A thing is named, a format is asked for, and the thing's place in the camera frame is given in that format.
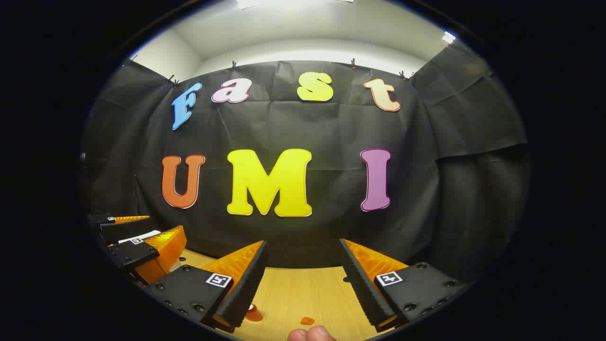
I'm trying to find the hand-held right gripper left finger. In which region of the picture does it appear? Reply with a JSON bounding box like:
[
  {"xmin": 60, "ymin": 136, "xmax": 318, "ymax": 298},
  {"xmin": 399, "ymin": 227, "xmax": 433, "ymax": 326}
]
[{"xmin": 144, "ymin": 240, "xmax": 269, "ymax": 333}]

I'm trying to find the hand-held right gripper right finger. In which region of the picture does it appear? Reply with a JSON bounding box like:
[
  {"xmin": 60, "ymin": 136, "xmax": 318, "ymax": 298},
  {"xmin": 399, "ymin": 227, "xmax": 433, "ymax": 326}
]
[{"xmin": 339, "ymin": 238, "xmax": 470, "ymax": 333}]

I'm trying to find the wooden desktop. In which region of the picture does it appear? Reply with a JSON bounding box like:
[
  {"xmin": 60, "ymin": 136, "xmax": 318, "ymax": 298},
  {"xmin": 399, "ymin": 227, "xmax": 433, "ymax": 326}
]
[{"xmin": 168, "ymin": 247, "xmax": 396, "ymax": 341}]

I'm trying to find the black backdrop cloth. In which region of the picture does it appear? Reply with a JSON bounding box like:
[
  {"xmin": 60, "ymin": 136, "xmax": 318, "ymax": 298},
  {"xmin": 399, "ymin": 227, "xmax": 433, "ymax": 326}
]
[{"xmin": 80, "ymin": 45, "xmax": 531, "ymax": 285}]

